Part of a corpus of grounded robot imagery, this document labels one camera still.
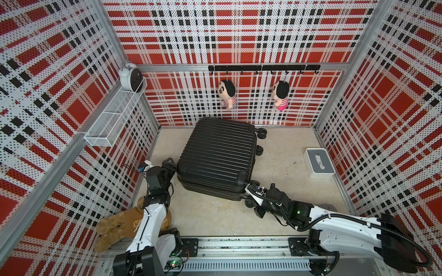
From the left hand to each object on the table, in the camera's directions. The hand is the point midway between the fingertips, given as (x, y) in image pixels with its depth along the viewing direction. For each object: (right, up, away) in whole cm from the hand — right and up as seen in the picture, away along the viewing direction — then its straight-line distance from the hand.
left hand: (175, 161), depth 84 cm
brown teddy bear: (-22, -27, -13) cm, 37 cm away
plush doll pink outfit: (+56, +39, +11) cm, 69 cm away
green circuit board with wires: (+5, -41, -15) cm, 44 cm away
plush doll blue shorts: (+26, +37, +6) cm, 46 cm away
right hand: (+37, -16, -7) cm, 41 cm away
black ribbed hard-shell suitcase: (+22, +2, -6) cm, 23 cm away
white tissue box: (+78, -2, +11) cm, 79 cm away
